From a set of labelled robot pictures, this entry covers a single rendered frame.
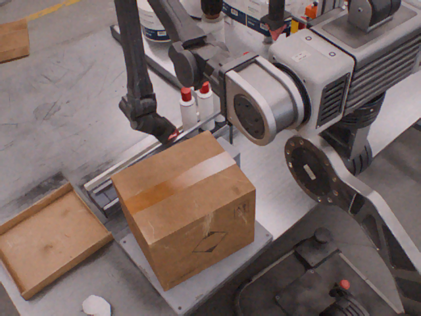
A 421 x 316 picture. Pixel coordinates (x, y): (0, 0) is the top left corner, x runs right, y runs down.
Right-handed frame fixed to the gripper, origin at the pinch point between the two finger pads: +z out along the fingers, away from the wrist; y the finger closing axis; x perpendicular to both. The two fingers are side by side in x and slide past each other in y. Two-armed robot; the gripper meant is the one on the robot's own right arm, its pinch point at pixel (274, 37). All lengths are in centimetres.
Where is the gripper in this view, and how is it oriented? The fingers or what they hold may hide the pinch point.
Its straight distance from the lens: 175.2
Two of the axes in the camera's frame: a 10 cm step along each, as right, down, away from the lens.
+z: 0.7, 6.4, 7.7
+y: -7.7, 5.2, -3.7
